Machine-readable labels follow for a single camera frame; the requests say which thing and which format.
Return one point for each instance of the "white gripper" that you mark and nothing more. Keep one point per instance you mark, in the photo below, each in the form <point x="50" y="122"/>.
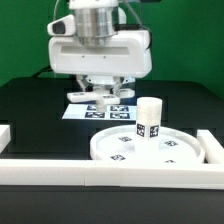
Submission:
<point x="125" y="54"/>

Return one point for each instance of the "white cross-shaped table base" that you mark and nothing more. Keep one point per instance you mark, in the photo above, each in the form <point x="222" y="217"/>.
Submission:
<point x="102" y="98"/>

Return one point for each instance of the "white round table top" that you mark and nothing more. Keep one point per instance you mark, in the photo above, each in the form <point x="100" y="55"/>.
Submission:
<point x="121" y="144"/>

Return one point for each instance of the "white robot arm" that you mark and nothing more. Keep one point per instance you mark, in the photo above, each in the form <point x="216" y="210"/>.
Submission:
<point x="96" y="44"/>

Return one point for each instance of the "white sheet with markers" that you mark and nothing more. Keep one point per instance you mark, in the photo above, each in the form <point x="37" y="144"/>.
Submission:
<point x="89" y="112"/>

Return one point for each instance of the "white U-shaped fence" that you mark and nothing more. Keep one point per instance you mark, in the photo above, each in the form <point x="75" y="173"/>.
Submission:
<point x="61" y="172"/>

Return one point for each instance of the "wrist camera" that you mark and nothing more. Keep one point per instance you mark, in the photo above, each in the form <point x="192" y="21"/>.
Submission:
<point x="64" y="26"/>

